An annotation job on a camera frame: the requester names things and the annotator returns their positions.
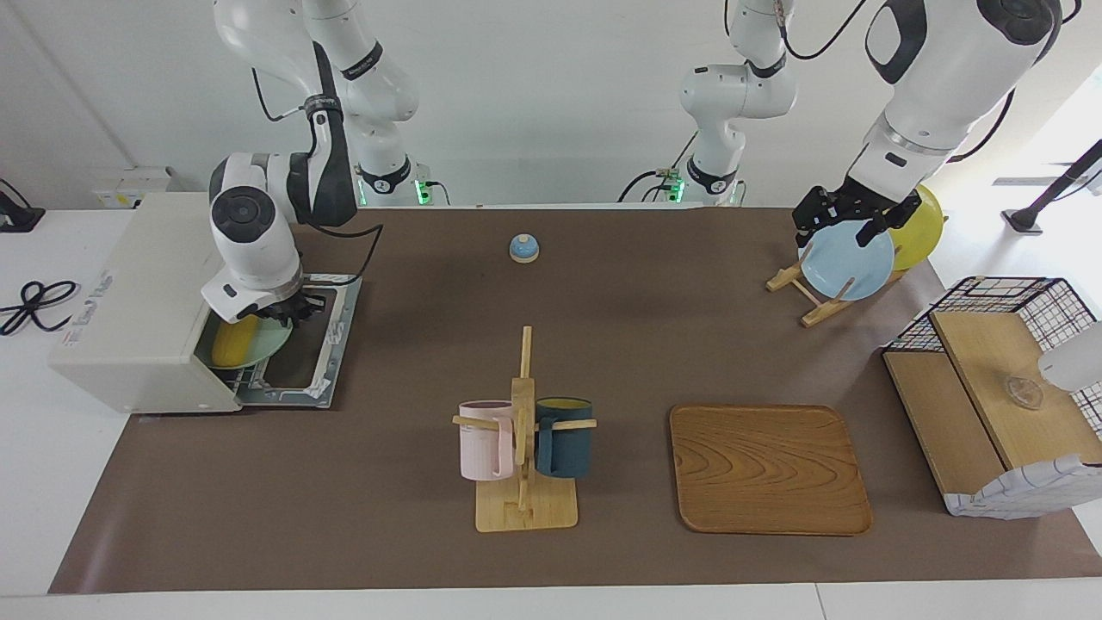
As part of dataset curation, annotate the beige toaster oven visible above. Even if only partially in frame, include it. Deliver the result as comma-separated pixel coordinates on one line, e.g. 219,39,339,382
48,191,364,416

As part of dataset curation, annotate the black stand with pole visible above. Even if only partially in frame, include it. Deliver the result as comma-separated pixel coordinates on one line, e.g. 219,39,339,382
1001,138,1102,236

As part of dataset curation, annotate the coiled black cable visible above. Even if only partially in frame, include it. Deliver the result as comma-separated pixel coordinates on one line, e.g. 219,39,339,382
0,279,84,338

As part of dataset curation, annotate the brown table mat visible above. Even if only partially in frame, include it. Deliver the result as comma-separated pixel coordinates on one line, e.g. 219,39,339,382
47,206,1102,596

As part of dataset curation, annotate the pale green plate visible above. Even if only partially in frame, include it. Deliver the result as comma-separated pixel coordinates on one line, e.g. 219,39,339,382
212,316,294,370

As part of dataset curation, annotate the yellow plate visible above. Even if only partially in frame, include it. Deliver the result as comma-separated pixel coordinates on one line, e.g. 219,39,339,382
887,184,946,273

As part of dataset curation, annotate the light blue plate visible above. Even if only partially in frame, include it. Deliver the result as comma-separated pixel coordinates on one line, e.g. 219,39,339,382
800,219,897,303

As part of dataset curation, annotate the wooden plate rack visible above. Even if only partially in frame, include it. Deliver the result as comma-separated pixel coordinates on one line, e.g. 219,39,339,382
765,241,915,329

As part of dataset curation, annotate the white rounded blurry object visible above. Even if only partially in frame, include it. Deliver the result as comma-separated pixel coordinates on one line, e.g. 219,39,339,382
1037,321,1102,394

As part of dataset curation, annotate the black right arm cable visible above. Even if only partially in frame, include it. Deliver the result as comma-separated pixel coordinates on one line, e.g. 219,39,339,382
250,67,385,287

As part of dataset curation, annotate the black stand foot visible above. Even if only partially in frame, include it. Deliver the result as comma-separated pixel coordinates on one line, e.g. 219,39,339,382
0,177,46,234

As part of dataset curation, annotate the glass oven door with handle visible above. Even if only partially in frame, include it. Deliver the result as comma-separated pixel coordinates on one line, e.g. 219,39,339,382
235,273,363,411

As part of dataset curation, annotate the white power strip box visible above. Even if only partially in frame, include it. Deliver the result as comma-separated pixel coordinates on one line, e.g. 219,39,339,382
93,166,176,212

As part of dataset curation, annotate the wooden serving tray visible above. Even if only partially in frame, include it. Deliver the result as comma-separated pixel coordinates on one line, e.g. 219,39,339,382
669,404,875,537

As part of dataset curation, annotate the wooden step shelf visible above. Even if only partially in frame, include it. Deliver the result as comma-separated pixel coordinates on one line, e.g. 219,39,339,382
885,308,1102,496

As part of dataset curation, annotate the wire basket with cloth liner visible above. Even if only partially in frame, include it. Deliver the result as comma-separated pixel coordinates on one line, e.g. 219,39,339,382
882,276,1102,520

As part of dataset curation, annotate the wooden mug tree stand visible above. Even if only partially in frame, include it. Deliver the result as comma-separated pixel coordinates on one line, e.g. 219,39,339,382
452,325,599,534

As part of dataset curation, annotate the yellow corn cob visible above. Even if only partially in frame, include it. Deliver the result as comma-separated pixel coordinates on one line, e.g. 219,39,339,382
211,314,260,370

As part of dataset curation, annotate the dark blue mug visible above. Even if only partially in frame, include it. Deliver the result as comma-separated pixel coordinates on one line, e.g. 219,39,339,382
535,396,595,481

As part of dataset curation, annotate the pink mug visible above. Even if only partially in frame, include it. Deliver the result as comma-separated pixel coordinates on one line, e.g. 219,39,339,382
457,400,516,482

